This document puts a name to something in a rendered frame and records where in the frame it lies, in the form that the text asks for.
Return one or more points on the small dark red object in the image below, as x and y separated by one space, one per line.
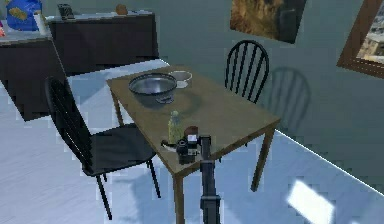
191 130

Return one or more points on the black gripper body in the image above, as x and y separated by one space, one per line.
182 148

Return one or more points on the large grey metal bowl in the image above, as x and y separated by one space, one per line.
153 86

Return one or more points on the brown wooden table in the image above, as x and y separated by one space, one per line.
203 110

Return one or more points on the brown round food item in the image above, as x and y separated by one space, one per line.
121 9

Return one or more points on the dark brown counter cabinet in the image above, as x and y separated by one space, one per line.
26 73
103 40

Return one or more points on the brown frameless wall picture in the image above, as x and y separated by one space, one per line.
266 18

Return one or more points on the brown framed wall picture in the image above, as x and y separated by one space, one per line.
363 40

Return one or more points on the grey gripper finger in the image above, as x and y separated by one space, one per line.
168 144

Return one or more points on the black remote control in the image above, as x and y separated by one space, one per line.
65 11

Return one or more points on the blue bag with yellow print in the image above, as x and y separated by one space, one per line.
22 14

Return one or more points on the glass bottle of pineapple juice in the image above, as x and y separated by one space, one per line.
175 127

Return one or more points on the black spindle-back chair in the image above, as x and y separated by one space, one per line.
247 68
110 150

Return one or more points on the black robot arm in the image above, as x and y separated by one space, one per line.
207 173

